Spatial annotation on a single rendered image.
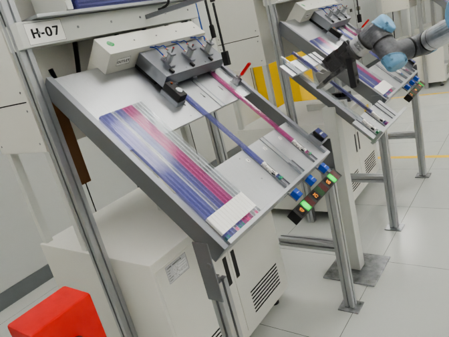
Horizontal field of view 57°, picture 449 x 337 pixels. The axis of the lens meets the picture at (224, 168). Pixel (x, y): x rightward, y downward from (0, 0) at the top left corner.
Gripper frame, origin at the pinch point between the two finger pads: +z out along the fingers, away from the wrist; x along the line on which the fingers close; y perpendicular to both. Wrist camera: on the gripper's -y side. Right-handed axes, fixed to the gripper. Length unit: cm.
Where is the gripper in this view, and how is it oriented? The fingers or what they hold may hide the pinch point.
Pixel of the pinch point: (321, 87)
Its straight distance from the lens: 175.7
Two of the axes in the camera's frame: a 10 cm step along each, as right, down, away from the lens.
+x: -5.8, 3.8, -7.2
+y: -6.0, -8.0, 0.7
